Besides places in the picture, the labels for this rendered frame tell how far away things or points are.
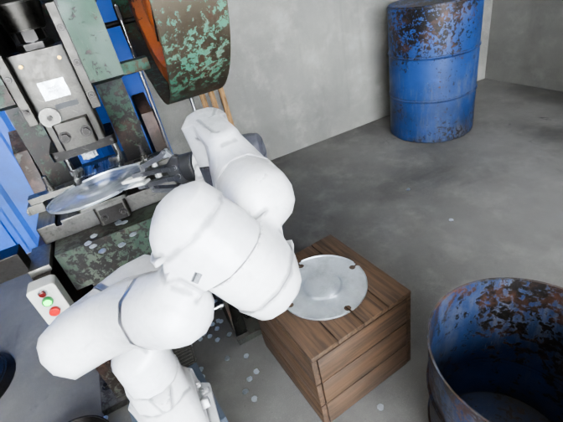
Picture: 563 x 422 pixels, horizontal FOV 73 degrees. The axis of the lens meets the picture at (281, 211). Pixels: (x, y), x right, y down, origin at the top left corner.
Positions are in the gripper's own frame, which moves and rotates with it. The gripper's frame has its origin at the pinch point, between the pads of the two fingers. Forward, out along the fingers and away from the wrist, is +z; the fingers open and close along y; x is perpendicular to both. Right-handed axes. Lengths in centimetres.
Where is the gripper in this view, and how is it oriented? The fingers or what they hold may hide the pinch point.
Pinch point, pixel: (136, 181)
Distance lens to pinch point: 111.5
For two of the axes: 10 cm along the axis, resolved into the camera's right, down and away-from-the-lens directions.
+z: -9.2, 1.8, 3.4
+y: -3.2, -8.5, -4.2
